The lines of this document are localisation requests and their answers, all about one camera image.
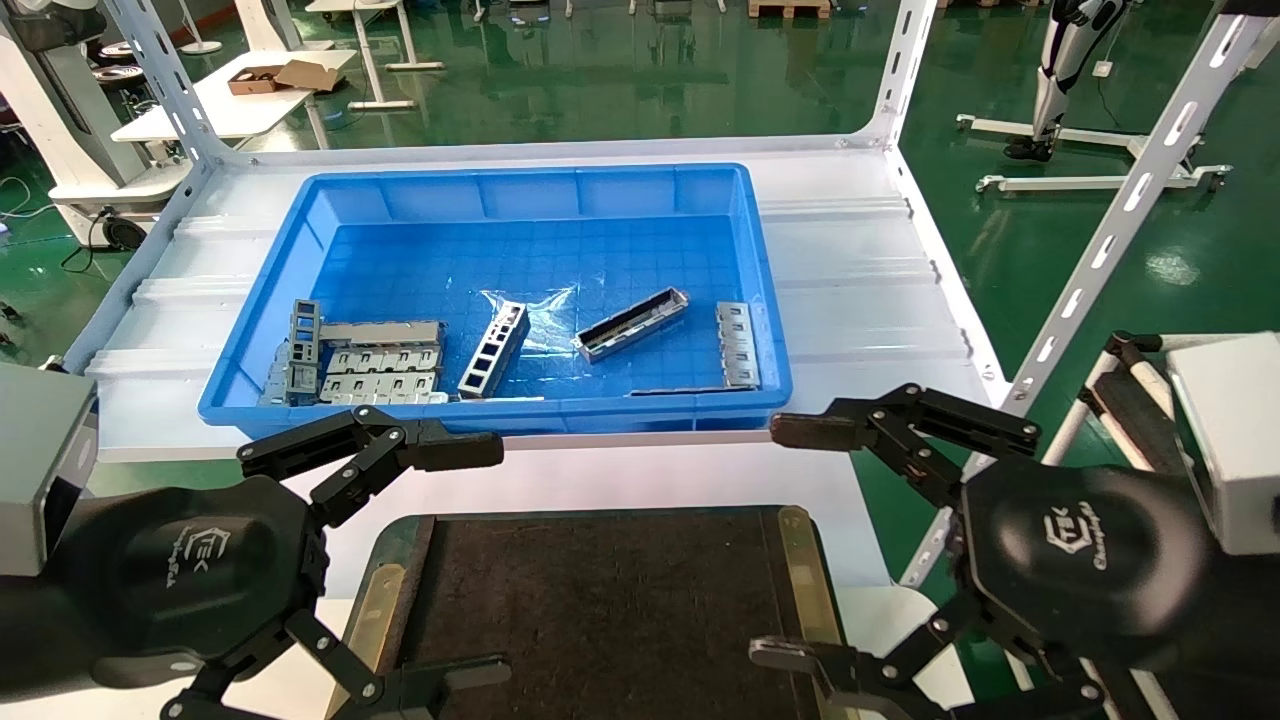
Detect blue plastic bin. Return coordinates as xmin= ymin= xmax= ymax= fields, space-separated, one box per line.
xmin=197 ymin=163 xmax=794 ymax=443

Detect white pedestal stand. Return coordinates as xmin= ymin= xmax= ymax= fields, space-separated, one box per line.
xmin=175 ymin=0 xmax=227 ymax=57

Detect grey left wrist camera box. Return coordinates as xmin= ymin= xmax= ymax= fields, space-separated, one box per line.
xmin=0 ymin=362 xmax=98 ymax=578

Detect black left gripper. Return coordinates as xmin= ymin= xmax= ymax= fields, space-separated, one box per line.
xmin=0 ymin=405 xmax=504 ymax=693

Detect white metal shelf rack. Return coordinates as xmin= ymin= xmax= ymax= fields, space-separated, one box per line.
xmin=45 ymin=0 xmax=1280 ymax=591

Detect white stand with black pads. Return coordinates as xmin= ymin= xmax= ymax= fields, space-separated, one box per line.
xmin=1040 ymin=330 xmax=1203 ymax=483

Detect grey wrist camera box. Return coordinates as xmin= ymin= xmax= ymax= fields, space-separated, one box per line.
xmin=0 ymin=362 xmax=98 ymax=578
xmin=1167 ymin=332 xmax=1280 ymax=557

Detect white table with legs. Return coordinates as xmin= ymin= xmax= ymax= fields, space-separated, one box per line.
xmin=304 ymin=0 xmax=447 ymax=112

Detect slotted silver metal plate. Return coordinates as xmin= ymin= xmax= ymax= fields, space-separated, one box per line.
xmin=714 ymin=301 xmax=762 ymax=390

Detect white table with box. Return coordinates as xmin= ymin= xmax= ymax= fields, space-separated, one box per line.
xmin=110 ymin=48 xmax=358 ymax=147

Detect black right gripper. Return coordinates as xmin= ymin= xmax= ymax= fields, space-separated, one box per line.
xmin=750 ymin=462 xmax=1280 ymax=720

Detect long grey metal channel part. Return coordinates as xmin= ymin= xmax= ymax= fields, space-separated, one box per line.
xmin=574 ymin=287 xmax=692 ymax=364

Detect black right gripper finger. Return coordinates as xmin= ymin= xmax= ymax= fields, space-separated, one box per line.
xmin=770 ymin=383 xmax=1041 ymax=506

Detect humanoid robot legs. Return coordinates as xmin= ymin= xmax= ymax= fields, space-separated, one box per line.
xmin=1004 ymin=0 xmax=1133 ymax=163

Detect open cardboard box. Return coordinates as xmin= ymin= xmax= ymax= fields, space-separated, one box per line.
xmin=227 ymin=59 xmax=342 ymax=97

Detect dark grey metal frame part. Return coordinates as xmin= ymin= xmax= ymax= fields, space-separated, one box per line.
xmin=285 ymin=298 xmax=324 ymax=404

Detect perforated grey metal bar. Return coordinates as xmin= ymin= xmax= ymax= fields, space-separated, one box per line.
xmin=457 ymin=301 xmax=532 ymax=400

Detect clear plastic film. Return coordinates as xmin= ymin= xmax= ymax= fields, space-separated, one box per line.
xmin=478 ymin=285 xmax=607 ymax=380

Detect white wheeled stand base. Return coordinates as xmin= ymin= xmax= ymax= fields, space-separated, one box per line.
xmin=954 ymin=112 xmax=1234 ymax=195

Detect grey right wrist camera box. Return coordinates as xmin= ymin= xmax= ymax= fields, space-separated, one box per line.
xmin=1167 ymin=332 xmax=1280 ymax=557

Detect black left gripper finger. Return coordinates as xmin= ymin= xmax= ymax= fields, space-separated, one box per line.
xmin=160 ymin=612 xmax=513 ymax=720

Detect white robot base machine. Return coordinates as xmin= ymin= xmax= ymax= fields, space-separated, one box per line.
xmin=0 ymin=0 xmax=193 ymax=252

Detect black container tray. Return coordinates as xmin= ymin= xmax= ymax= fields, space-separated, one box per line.
xmin=340 ymin=505 xmax=853 ymax=720

